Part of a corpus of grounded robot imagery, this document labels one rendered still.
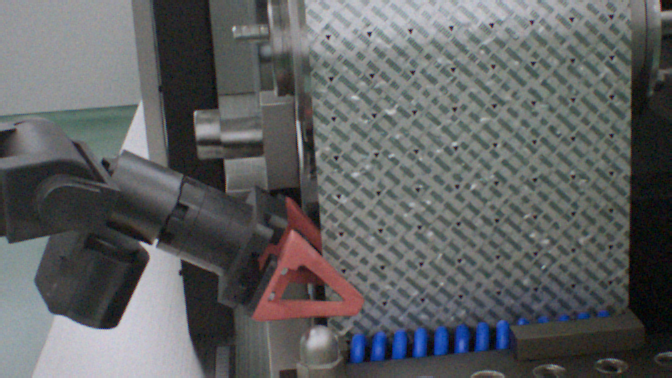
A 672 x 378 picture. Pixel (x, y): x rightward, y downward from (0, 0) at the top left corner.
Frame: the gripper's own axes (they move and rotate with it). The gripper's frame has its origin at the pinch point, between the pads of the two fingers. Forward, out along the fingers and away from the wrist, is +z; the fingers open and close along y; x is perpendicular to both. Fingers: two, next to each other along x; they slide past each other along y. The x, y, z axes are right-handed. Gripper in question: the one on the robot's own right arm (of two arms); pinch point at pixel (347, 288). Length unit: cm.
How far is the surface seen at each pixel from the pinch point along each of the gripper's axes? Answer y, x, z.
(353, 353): 3.5, -3.3, 1.8
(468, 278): 0.2, 4.6, 8.1
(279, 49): -2.5, 13.9, -12.2
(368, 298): 0.2, 0.0, 1.8
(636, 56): -0.6, 25.1, 11.5
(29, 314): -266, -137, -21
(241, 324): -34.9, -19.9, 0.6
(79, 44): -556, -110, -57
